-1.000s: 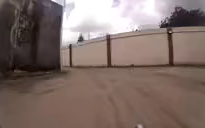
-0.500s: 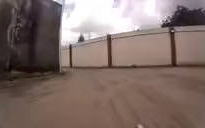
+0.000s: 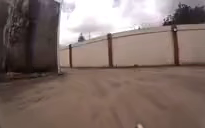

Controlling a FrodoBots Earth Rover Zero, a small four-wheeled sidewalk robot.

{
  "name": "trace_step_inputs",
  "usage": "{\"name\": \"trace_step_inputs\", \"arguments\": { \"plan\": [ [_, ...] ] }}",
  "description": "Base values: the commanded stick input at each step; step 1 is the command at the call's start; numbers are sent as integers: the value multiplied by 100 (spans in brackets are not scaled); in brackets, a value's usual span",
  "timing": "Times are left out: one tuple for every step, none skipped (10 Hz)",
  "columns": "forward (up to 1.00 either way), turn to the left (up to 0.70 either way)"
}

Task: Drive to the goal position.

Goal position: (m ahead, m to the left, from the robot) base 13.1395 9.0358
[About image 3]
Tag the brown dirt road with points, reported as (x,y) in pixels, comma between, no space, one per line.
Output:
(100,96)

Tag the small dark conifer tree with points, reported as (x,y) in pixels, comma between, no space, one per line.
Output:
(81,38)

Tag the robot's own part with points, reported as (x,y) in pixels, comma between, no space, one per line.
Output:
(139,126)

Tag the dark grey building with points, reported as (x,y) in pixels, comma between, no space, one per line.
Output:
(23,36)

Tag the dark leafy tree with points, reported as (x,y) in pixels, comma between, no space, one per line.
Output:
(190,15)

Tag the pale wall with brown posts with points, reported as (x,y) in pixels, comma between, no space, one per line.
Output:
(140,50)

